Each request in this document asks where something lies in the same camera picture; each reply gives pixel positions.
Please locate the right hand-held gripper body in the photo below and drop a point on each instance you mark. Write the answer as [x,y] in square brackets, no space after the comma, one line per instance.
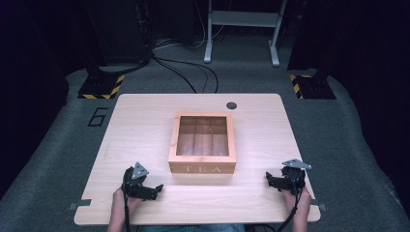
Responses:
[295,179]

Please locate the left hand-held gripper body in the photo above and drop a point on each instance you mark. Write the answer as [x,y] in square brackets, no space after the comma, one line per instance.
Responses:
[132,183]

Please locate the wooden tea box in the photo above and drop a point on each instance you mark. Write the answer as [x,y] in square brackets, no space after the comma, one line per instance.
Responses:
[202,159]

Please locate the person's left hand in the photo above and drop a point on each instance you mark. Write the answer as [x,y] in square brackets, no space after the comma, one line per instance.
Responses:
[120,204]

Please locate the person's right hand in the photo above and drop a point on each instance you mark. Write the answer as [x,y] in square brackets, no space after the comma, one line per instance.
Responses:
[301,203]

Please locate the grey tape strip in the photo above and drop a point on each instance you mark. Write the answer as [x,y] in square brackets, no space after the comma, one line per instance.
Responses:
[319,205]
[80,204]

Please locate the black table grommet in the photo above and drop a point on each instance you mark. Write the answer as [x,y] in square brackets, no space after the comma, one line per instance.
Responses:
[231,105]

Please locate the black striped stand base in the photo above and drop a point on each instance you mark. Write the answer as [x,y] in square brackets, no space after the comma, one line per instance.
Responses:
[100,87]
[314,87]

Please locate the dark equipment cabinet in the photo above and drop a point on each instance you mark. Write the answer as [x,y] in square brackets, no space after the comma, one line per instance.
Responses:
[119,30]

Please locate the white metal stand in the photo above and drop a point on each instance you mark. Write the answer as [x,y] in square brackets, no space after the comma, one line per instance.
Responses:
[243,18]

